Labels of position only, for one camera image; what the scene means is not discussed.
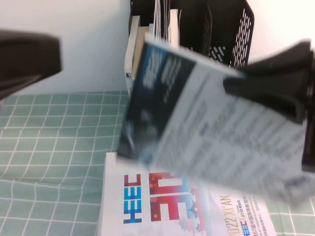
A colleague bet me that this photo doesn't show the black mesh book holder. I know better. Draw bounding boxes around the black mesh book holder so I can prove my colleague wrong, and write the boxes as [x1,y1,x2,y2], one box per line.
[127,0,255,71]

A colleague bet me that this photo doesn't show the white magazine with man portrait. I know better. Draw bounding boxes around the white magazine with man portrait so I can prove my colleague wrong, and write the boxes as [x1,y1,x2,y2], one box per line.
[117,39,311,207]

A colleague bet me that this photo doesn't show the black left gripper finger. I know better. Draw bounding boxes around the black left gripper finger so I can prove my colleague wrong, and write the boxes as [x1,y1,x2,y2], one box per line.
[0,29,63,101]

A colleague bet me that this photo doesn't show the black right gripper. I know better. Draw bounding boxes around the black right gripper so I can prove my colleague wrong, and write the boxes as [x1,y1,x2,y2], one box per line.
[222,38,315,173]

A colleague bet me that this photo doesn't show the white spine car book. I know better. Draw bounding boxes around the white spine car book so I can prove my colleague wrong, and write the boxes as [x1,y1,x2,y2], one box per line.
[169,9,181,49]

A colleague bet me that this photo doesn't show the white HEEC show catalogue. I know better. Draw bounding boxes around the white HEEC show catalogue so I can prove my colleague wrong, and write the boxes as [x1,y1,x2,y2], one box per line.
[99,157,272,236]

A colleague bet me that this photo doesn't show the blue cover thin magazine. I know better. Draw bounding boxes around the blue cover thin magazine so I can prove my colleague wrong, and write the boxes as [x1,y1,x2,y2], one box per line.
[152,0,170,44]

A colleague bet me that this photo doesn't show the light blue spine book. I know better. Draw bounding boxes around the light blue spine book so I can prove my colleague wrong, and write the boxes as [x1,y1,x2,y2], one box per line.
[132,26,149,82]

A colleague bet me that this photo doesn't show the green checked tablecloth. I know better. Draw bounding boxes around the green checked tablecloth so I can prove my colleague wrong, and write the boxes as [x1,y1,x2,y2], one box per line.
[0,90,315,236]

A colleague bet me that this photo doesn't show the grey spine paperback book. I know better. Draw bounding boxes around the grey spine paperback book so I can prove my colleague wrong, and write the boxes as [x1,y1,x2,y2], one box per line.
[124,15,141,97]

